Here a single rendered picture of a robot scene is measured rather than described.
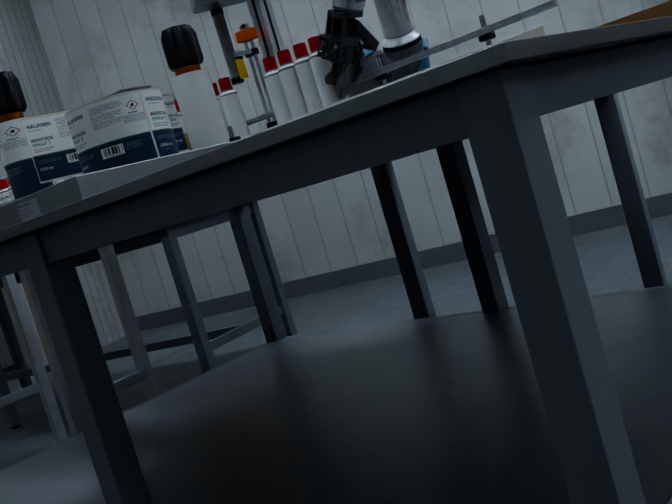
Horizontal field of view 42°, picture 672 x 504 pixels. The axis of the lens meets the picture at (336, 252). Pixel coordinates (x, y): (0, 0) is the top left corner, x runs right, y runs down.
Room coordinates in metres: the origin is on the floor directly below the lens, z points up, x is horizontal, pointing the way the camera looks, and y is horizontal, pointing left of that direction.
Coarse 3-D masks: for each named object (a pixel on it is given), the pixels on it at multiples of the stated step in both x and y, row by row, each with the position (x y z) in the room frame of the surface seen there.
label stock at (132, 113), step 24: (120, 96) 1.75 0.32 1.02; (144, 96) 1.77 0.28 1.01; (72, 120) 1.77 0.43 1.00; (96, 120) 1.74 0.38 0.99; (120, 120) 1.74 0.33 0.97; (144, 120) 1.76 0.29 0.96; (168, 120) 1.83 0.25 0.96; (96, 144) 1.75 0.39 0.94; (120, 144) 1.74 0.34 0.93; (144, 144) 1.75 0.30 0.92; (168, 144) 1.79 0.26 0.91; (96, 168) 1.75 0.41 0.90
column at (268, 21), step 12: (252, 0) 2.43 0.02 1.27; (264, 0) 2.43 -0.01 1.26; (252, 12) 2.43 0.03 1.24; (264, 12) 2.41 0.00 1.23; (264, 24) 2.41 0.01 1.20; (276, 24) 2.44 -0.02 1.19; (264, 36) 2.43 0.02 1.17; (276, 36) 2.43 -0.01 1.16; (264, 48) 2.43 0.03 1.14; (276, 48) 2.42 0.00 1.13; (276, 60) 2.41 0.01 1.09
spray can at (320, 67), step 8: (312, 40) 2.14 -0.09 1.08; (312, 48) 2.14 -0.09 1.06; (320, 48) 2.14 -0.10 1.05; (312, 56) 2.13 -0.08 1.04; (312, 64) 2.14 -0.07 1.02; (320, 64) 2.13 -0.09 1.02; (328, 64) 2.13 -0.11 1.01; (320, 72) 2.13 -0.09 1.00; (328, 72) 2.13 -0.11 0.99; (320, 80) 2.13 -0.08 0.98; (320, 88) 2.13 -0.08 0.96; (328, 88) 2.13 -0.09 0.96; (320, 96) 2.14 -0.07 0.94; (328, 96) 2.13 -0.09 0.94; (336, 96) 2.13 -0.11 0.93; (328, 104) 2.13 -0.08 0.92
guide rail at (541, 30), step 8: (528, 32) 1.74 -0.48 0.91; (536, 32) 1.73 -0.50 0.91; (544, 32) 1.71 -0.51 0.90; (504, 40) 1.77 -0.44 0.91; (512, 40) 1.76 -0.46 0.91; (480, 48) 1.81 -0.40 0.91; (464, 56) 1.84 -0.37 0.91; (440, 64) 1.88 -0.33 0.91; (400, 80) 1.96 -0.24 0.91; (376, 88) 2.00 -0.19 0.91; (312, 112) 2.14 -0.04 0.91; (248, 136) 2.30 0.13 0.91
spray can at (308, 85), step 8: (296, 48) 2.17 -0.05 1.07; (304, 48) 2.17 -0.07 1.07; (296, 56) 2.18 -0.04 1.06; (304, 56) 2.17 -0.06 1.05; (296, 64) 2.17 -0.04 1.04; (304, 64) 2.16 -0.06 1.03; (296, 72) 2.18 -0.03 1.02; (304, 72) 2.16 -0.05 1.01; (312, 72) 2.16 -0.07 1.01; (304, 80) 2.16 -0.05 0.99; (312, 80) 2.16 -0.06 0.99; (304, 88) 2.17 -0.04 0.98; (312, 88) 2.16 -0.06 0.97; (304, 96) 2.18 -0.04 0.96; (312, 96) 2.16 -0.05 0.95; (312, 104) 2.16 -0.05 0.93; (320, 104) 2.16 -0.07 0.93
